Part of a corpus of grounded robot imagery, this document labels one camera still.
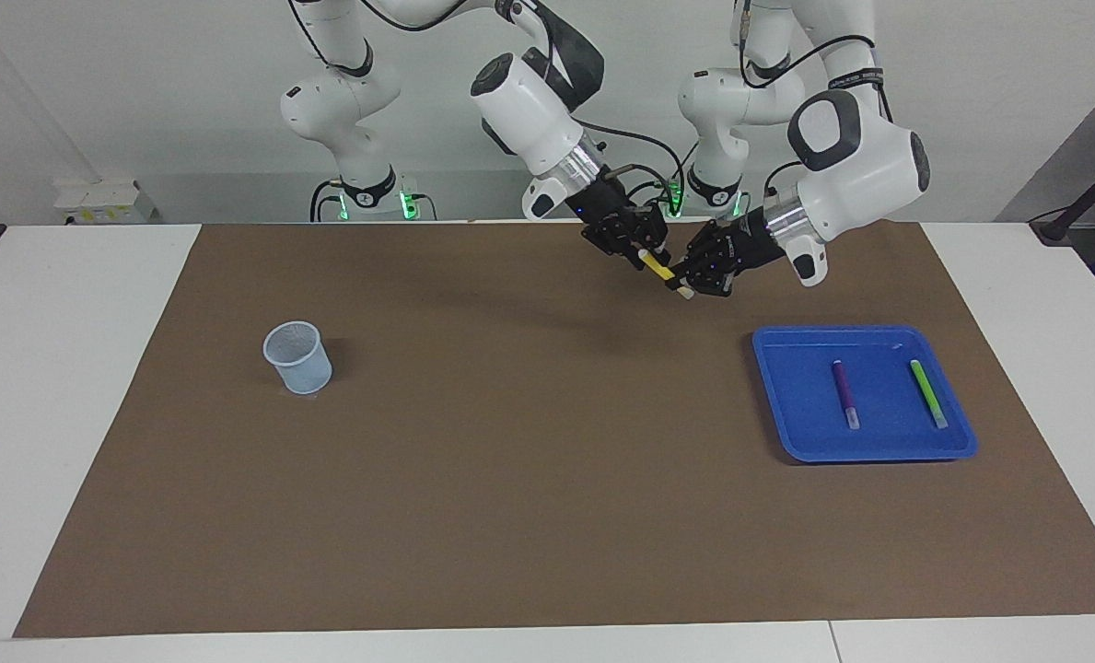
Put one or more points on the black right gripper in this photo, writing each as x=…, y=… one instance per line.
x=616, y=216

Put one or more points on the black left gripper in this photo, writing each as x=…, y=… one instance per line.
x=736, y=250

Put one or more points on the yellow marker pen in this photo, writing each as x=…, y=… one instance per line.
x=662, y=272

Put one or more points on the purple marker pen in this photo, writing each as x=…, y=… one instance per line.
x=844, y=391

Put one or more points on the green marker pen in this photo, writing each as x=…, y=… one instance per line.
x=929, y=396

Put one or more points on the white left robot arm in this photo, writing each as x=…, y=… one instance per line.
x=865, y=157

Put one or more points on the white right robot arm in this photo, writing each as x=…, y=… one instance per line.
x=529, y=101

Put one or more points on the blue plastic tray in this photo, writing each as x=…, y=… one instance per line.
x=879, y=442

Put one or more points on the brown table mat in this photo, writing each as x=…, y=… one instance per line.
x=547, y=479

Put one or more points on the translucent plastic cup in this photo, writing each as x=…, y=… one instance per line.
x=298, y=364

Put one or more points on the black slanted pole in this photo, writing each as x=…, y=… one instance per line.
x=1086, y=198

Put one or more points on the white power strip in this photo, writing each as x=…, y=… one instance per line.
x=105, y=203

